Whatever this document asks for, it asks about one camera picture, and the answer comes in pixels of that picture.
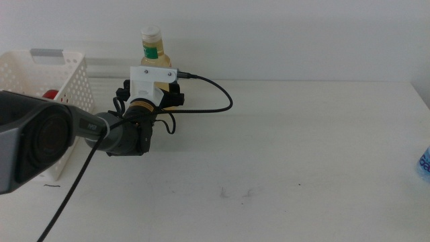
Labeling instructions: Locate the yellow liquid bottle white cap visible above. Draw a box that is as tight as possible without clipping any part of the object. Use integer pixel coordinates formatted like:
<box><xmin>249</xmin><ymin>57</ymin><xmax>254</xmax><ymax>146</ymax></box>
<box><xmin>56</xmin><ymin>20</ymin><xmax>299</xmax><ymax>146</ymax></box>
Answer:
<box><xmin>140</xmin><ymin>25</ymin><xmax>173</xmax><ymax>92</ymax></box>

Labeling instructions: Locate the red cola can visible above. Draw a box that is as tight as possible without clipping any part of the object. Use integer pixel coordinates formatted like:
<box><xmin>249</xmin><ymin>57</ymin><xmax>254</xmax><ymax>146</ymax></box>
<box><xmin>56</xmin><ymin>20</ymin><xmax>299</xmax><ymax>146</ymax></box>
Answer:
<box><xmin>42</xmin><ymin>89</ymin><xmax>61</xmax><ymax>100</ymax></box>

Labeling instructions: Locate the clear water bottle blue label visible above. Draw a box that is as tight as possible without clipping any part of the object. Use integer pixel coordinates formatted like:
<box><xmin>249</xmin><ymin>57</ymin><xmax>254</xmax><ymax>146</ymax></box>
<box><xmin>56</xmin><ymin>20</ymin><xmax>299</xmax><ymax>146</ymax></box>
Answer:
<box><xmin>416</xmin><ymin>146</ymin><xmax>430</xmax><ymax>184</ymax></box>

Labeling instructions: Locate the white perforated plastic basket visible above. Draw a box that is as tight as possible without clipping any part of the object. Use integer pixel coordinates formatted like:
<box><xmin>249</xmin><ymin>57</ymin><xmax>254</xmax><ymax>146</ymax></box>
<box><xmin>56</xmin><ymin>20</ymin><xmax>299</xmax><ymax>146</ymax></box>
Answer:
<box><xmin>0</xmin><ymin>49</ymin><xmax>95</xmax><ymax>182</ymax></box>

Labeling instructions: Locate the thin black cable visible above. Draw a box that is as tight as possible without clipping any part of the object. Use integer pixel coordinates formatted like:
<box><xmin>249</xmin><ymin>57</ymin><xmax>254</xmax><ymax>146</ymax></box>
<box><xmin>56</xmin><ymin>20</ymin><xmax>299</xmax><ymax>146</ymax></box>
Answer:
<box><xmin>113</xmin><ymin>96</ymin><xmax>177</xmax><ymax>135</ymax></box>

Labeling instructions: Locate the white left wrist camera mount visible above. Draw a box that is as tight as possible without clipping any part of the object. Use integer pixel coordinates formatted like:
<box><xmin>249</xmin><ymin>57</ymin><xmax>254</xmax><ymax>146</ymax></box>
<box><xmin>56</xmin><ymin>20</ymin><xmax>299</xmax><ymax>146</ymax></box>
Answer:
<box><xmin>130</xmin><ymin>65</ymin><xmax>179</xmax><ymax>108</ymax></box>

